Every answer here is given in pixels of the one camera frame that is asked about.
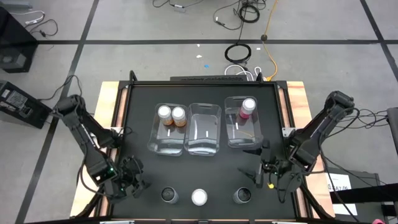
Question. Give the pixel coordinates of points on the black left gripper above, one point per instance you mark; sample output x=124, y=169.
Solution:
x=124, y=180

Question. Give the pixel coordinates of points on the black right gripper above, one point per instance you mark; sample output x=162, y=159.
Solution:
x=281, y=175

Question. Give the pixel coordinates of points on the clear plastic bin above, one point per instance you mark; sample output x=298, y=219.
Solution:
x=242, y=133
x=166, y=140
x=202, y=130

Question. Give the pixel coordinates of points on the pink bottle white cap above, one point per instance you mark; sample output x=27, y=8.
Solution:
x=247, y=107

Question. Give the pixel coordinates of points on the orange bottle white cap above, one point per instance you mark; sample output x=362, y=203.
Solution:
x=179, y=115
x=164, y=113

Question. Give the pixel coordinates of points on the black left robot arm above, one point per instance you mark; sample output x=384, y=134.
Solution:
x=90, y=152

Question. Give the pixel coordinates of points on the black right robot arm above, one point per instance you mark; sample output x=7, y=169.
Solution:
x=314, y=133

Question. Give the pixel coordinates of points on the pink silver soda can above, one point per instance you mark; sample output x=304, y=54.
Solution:
x=199, y=197

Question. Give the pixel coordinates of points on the black table mat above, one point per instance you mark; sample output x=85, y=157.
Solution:
x=202, y=174

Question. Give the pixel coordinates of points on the white paper sheet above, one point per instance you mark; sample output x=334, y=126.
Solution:
x=345, y=209
x=338, y=182

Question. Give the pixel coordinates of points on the black power strip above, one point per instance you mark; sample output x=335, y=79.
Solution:
x=206, y=78

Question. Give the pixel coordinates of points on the black stand bar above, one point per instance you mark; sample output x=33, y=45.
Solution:
x=363, y=193

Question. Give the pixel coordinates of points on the pink object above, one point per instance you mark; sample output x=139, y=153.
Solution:
x=378, y=221

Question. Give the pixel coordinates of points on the black computer case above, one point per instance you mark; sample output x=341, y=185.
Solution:
x=18, y=102

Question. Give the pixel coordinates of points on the black cabinet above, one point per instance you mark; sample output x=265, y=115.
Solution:
x=15, y=43

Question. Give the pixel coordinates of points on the metal corner bracket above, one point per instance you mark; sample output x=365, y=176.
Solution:
x=286, y=132

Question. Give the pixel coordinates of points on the black table frame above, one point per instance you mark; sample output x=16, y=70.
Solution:
x=202, y=83

